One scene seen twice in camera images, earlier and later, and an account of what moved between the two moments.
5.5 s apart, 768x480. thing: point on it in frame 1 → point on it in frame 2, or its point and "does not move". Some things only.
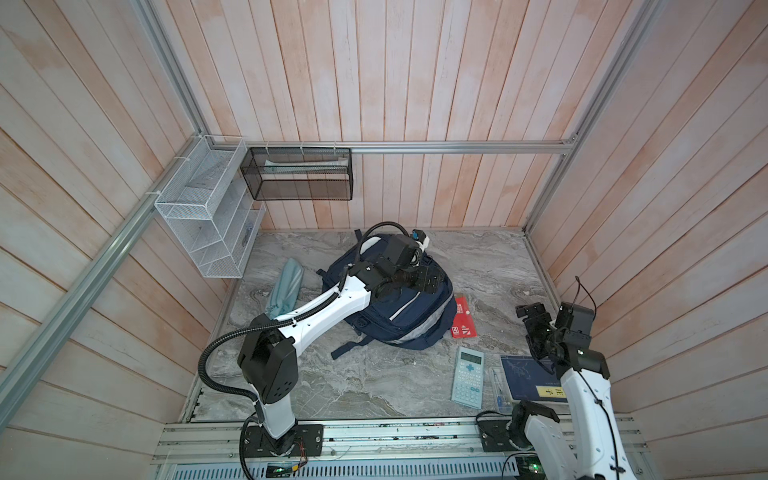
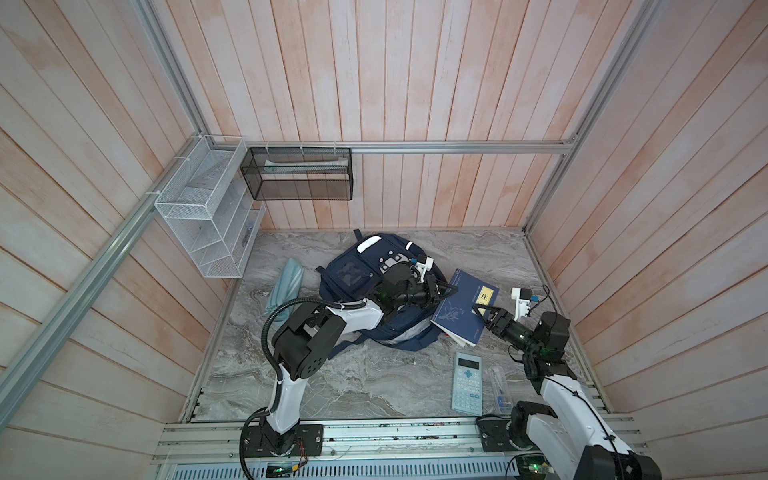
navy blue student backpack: x=406 y=319 does not move
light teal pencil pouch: x=285 y=290 does not move
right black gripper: x=530 y=321 → x=500 y=321
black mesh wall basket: x=299 y=173 does not move
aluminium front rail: x=362 y=449 does not move
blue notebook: x=527 y=380 → x=455 y=313
